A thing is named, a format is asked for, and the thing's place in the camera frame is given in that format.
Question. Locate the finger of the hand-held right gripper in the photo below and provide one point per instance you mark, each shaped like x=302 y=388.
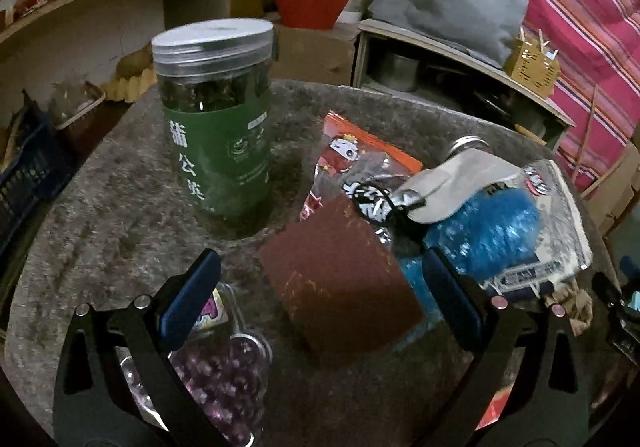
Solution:
x=606 y=289

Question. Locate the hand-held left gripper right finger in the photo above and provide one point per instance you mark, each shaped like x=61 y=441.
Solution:
x=450 y=302

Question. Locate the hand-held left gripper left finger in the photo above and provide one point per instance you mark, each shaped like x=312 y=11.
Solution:
x=192 y=297

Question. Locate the brown paper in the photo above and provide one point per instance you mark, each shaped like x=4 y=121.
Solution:
x=570 y=307

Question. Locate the maroon scouring pad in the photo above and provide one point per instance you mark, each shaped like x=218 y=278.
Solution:
x=340 y=287

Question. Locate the blue crinkled plastic ball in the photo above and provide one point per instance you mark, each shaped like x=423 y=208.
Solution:
x=490 y=227
x=415 y=287

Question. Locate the clear printed snack bag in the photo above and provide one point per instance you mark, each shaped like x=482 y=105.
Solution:
x=560 y=227

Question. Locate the purple bead blister pack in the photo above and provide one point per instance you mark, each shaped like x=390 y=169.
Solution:
x=235 y=377

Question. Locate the stack of cardboard boxes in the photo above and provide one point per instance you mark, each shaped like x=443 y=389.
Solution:
x=615 y=197

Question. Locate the white plastic scoop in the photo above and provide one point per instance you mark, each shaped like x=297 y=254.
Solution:
x=450 y=187

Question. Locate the red snack wrapper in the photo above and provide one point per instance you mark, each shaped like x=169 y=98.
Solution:
x=487 y=414

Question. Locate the green label jar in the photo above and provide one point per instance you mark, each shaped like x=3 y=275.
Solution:
x=215 y=137

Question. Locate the orange cartoon snack bag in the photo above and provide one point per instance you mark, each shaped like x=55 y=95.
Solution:
x=340 y=147

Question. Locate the blue plastic crate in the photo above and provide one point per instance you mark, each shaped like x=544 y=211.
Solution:
x=25 y=177

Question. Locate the brown mesh basket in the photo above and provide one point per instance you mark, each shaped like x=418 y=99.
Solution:
x=77 y=112

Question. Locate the yellow egg tray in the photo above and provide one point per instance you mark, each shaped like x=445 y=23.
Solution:
x=130 y=84

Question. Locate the small wicker box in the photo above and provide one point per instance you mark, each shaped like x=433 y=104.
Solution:
x=532 y=67

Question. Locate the potato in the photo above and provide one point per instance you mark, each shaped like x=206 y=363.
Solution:
x=135 y=59

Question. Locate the small wooden cabinet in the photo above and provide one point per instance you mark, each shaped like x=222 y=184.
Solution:
x=450 y=52

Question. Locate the brown cardboard box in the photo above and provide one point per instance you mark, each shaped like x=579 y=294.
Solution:
x=312 y=54

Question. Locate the red striped cloth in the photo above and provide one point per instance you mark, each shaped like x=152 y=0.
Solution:
x=575 y=2

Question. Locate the grey cushion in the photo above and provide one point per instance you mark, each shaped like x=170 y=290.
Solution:
x=450 y=2

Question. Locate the wooden shelf unit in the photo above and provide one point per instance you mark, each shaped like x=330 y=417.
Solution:
x=100 y=2

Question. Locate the red fluted basket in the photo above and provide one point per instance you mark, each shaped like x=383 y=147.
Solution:
x=310 y=4

